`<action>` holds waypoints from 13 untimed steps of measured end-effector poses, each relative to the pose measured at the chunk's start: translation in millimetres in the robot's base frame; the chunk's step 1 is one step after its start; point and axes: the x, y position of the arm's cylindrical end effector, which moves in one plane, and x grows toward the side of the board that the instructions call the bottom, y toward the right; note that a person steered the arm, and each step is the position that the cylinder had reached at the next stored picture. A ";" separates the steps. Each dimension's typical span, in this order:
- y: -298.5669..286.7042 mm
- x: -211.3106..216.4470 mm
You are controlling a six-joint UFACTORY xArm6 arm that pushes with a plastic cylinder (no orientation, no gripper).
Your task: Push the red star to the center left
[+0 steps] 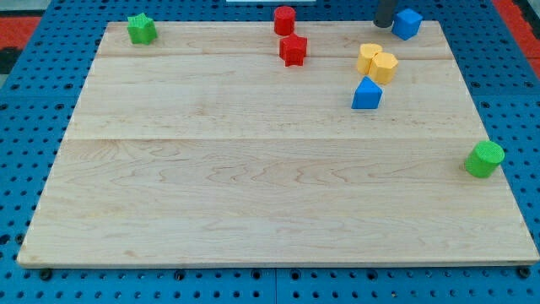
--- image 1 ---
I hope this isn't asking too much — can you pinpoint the red star block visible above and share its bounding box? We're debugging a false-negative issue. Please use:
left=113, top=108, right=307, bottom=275
left=279, top=33, right=308, bottom=67

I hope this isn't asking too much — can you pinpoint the green star block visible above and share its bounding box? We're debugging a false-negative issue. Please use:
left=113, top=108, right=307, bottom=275
left=127, top=13, right=158, bottom=45

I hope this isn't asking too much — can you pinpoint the blue triangle block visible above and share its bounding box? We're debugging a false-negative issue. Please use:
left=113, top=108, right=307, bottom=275
left=351, top=76, right=383, bottom=110

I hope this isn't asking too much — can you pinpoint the red cylinder block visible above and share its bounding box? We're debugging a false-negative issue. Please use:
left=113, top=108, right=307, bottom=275
left=273, top=6, right=296, bottom=36

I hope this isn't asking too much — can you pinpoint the yellow heart block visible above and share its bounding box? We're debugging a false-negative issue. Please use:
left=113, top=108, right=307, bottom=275
left=356, top=43, right=383, bottom=74

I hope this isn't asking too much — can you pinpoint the yellow hexagon block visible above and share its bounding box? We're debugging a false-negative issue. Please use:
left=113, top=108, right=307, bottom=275
left=368, top=52, right=398, bottom=84

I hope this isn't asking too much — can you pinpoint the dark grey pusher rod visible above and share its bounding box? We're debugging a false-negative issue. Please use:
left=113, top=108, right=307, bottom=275
left=373, top=0, right=398, bottom=28

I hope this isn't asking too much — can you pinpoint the blue cube block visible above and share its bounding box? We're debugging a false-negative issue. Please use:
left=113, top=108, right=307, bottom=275
left=391, top=8, right=424, bottom=41

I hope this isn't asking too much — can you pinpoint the green cylinder block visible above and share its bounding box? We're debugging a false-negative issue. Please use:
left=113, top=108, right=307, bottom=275
left=464, top=140, right=505, bottom=178

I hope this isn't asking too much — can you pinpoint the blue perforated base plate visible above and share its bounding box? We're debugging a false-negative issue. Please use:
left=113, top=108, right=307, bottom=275
left=1, top=1, right=539, bottom=303

